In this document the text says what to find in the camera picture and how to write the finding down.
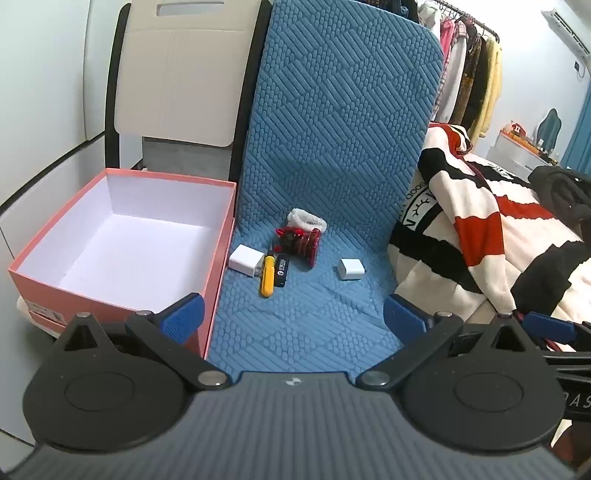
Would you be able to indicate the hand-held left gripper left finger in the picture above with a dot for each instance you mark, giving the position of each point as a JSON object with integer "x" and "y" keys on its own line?
{"x": 184, "y": 317}

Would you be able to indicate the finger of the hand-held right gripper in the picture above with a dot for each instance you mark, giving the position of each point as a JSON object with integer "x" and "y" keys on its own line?
{"x": 549, "y": 325}

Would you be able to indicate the large white charger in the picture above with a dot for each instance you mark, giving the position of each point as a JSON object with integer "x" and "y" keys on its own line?
{"x": 242, "y": 261}

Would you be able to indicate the blue quilted mat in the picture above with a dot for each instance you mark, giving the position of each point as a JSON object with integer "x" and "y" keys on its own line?
{"x": 332, "y": 138}

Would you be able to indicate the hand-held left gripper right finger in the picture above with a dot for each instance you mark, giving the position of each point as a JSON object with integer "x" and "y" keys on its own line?
{"x": 406, "y": 319}

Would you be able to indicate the red and orange box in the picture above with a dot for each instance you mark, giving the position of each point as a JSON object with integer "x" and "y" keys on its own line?
{"x": 515, "y": 128}

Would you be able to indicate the black clothes rack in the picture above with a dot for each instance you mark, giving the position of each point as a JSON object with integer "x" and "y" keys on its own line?
{"x": 480, "y": 18}

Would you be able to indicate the striped red black white blanket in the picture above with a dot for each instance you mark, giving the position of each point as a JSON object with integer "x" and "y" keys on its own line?
{"x": 485, "y": 221}

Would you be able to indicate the white air conditioner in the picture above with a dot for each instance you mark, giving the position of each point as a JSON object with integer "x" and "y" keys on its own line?
{"x": 568, "y": 27}

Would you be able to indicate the white fluffy hair claw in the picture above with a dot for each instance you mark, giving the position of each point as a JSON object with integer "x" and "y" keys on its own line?
{"x": 307, "y": 218}

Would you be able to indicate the black lighter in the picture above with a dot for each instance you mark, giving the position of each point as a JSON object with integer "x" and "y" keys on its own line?
{"x": 280, "y": 272}

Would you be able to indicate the blue curtain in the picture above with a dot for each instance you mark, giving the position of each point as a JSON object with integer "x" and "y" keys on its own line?
{"x": 579, "y": 138}

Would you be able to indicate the row of hanging clothes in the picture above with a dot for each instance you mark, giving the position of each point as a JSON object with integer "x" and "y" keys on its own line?
{"x": 466, "y": 74}

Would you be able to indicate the teal chair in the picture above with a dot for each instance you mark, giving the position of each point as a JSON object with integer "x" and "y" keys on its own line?
{"x": 549, "y": 129}

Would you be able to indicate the pink cardboard box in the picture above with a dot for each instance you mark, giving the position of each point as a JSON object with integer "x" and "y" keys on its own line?
{"x": 115, "y": 295}

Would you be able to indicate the black jacket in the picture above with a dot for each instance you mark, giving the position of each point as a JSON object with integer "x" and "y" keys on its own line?
{"x": 565, "y": 194}

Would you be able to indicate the white desk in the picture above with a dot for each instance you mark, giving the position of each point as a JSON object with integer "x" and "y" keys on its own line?
{"x": 512, "y": 150}

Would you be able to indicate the small white charger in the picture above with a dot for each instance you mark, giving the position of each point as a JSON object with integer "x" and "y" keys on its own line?
{"x": 349, "y": 269}

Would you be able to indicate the grey panel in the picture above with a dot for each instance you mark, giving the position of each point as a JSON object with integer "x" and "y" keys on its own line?
{"x": 184, "y": 159}

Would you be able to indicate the red and black toy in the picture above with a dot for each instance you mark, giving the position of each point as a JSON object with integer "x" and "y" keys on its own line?
{"x": 301, "y": 242}

